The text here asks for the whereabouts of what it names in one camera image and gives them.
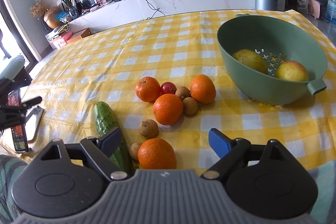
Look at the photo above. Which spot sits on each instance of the white plastic bag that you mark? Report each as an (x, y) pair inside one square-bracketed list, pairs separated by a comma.
[(302, 6)]

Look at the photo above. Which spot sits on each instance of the orange cardboard box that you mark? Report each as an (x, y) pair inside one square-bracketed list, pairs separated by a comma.
[(79, 35)]

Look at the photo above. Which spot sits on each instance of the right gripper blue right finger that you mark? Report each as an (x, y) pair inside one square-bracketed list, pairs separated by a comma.
[(230, 151)]

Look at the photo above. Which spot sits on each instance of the pink small heater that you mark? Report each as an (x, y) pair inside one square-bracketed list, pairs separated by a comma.
[(315, 8)]

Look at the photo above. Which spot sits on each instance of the green colander bowl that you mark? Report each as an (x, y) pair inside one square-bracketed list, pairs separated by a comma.
[(275, 41)]

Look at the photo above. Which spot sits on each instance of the blue water jug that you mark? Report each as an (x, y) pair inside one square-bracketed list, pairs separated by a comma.
[(331, 11)]

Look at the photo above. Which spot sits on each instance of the green cucumber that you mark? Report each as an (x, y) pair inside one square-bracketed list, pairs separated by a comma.
[(106, 120)]

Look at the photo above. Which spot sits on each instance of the white marble tv cabinet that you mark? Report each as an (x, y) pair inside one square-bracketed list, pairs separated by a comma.
[(129, 11)]

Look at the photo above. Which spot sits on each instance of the yellow red apple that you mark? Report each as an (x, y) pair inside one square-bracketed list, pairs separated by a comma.
[(292, 71)]

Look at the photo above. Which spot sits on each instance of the red pink box stack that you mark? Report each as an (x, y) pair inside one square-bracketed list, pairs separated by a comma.
[(61, 40)]

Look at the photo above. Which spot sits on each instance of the red cherry tomato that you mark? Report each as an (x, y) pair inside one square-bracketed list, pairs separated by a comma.
[(168, 88)]

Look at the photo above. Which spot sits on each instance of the brown longan back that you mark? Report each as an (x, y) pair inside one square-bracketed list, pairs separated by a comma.
[(182, 92)]

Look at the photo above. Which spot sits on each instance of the yellow white checkered tablecloth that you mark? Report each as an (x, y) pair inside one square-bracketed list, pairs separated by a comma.
[(106, 66)]

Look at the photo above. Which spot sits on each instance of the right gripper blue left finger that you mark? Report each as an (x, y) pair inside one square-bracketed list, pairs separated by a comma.
[(97, 152)]

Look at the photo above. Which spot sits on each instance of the white phone stand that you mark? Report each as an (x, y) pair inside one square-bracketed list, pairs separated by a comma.
[(33, 120)]

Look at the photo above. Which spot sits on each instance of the orange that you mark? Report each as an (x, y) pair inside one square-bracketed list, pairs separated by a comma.
[(203, 89), (167, 109), (147, 89), (157, 153)]

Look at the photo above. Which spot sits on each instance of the golden round vase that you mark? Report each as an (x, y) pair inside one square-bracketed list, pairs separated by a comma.
[(50, 17)]

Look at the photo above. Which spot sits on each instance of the green pear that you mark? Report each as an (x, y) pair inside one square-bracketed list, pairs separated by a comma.
[(251, 59)]

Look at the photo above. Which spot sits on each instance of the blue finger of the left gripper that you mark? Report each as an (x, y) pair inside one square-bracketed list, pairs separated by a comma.
[(32, 102)]

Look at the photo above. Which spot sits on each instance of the brown longan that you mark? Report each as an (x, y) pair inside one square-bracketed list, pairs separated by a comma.
[(148, 129), (133, 150), (190, 106), (182, 92)]

